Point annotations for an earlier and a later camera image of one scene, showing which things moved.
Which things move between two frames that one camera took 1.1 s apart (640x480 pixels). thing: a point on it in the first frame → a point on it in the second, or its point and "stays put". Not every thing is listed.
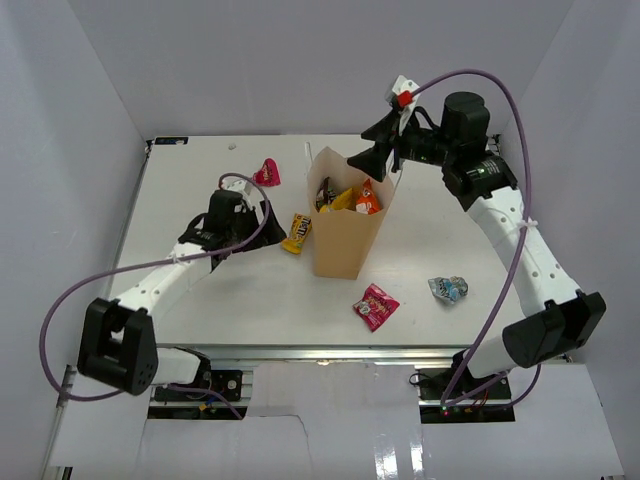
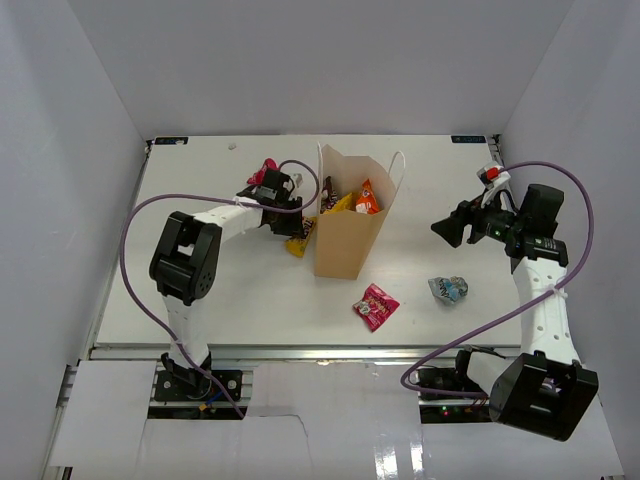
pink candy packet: (376, 308) stays put
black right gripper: (373, 160) → (452, 228)
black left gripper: (270, 234) → (292, 227)
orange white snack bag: (367, 203) stays put
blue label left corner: (170, 140) stays put
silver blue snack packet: (450, 289) stays put
